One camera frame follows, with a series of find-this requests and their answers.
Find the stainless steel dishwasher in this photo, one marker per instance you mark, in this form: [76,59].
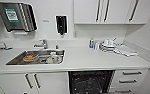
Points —
[89,82]

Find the white drawer stack beside dishwasher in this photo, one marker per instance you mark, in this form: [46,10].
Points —
[129,80]

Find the dish soap bottle blue label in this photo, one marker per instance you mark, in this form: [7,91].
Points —
[91,43]

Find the small chrome sink knob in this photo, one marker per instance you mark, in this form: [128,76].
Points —
[56,47]

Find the white cup in sink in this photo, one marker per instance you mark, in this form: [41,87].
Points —
[52,58]

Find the chrome sink faucet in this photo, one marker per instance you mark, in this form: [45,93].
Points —
[41,44]

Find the orange sponge in brown bowl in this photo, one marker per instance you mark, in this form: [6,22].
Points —
[29,57]

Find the white two-door sink cabinet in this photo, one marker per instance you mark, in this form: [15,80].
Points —
[41,84]

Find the steel kitchen sink basin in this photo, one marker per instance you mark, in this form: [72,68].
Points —
[17,61]

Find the steel paper towel dispenser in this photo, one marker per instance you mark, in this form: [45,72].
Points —
[17,16]

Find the white wall power outlet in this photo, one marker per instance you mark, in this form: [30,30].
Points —
[75,34]

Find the black wall soap dispenser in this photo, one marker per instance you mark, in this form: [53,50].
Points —
[61,24]

